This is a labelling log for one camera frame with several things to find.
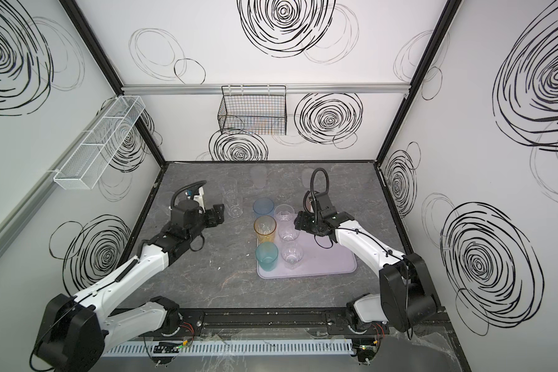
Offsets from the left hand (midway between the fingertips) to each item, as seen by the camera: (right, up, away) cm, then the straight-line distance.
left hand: (218, 206), depth 83 cm
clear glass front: (+27, -19, +4) cm, 33 cm away
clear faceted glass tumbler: (+25, -10, +7) cm, 28 cm away
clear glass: (+1, +2, +20) cm, 20 cm away
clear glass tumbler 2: (+35, +11, +26) cm, 45 cm away
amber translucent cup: (+17, -9, +6) cm, 20 cm away
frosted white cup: (+12, +12, +25) cm, 30 cm away
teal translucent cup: (+18, -18, +2) cm, 25 cm away
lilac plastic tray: (+39, -20, +4) cm, 44 cm away
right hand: (+29, -7, +3) cm, 30 cm away
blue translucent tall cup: (+16, -1, +6) cm, 17 cm away
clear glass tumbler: (+24, -4, +13) cm, 28 cm away
